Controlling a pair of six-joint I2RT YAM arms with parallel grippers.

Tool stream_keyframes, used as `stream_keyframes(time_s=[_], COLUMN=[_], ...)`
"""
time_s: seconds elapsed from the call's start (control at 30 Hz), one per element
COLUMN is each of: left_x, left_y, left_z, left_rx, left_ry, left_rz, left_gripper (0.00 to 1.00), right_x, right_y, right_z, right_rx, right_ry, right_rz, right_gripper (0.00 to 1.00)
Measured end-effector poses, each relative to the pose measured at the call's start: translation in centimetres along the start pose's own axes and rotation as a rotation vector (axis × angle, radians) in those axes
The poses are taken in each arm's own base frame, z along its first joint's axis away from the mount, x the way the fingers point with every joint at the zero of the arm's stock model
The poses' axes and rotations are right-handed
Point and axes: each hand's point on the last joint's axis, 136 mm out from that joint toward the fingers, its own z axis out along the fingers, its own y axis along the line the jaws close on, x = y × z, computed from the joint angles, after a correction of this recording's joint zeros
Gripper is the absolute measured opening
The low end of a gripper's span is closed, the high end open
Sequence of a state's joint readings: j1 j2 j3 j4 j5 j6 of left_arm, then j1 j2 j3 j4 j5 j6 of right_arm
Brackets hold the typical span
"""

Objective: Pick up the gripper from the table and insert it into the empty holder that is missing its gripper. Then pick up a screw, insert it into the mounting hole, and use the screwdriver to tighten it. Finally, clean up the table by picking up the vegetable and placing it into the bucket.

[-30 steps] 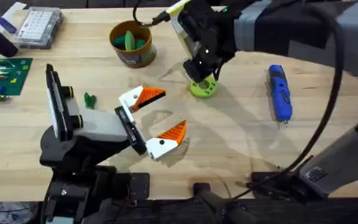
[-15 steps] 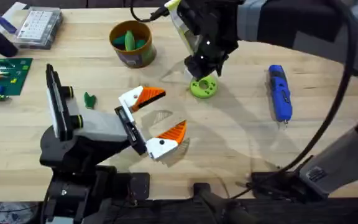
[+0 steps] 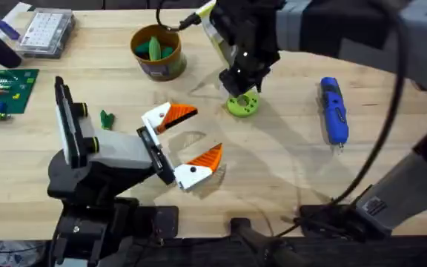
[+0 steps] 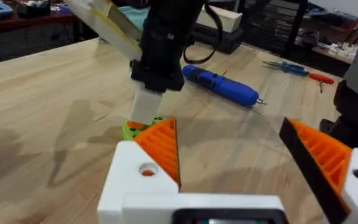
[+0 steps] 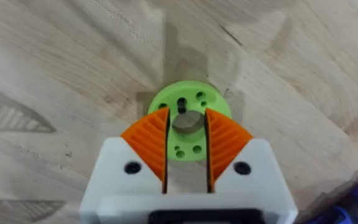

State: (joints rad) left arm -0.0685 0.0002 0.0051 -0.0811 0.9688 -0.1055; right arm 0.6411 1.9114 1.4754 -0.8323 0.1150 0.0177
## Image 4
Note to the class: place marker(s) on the left gripper white orange right finger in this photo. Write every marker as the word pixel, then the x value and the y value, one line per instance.
pixel 325 158

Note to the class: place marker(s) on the blue electric screwdriver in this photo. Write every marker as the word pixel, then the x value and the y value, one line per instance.
pixel 222 85

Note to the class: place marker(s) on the black shelf rack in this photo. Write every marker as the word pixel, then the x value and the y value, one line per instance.
pixel 269 25

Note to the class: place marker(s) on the green disc with holes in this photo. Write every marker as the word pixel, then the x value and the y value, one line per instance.
pixel 128 132

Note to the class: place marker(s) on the left gripper white orange left finger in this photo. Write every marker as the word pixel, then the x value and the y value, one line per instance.
pixel 129 174

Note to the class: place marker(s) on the teal cloth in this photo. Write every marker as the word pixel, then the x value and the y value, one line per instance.
pixel 134 17

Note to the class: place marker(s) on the cream cardboard box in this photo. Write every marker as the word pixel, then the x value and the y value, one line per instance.
pixel 225 17

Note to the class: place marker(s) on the brown wooden desk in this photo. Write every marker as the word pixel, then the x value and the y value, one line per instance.
pixel 26 21

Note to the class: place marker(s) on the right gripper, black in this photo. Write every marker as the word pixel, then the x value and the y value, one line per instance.
pixel 163 46

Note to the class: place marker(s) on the heap of white parts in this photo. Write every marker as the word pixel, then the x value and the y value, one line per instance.
pixel 343 50

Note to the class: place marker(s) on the black case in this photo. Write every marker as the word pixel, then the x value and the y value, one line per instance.
pixel 219 40

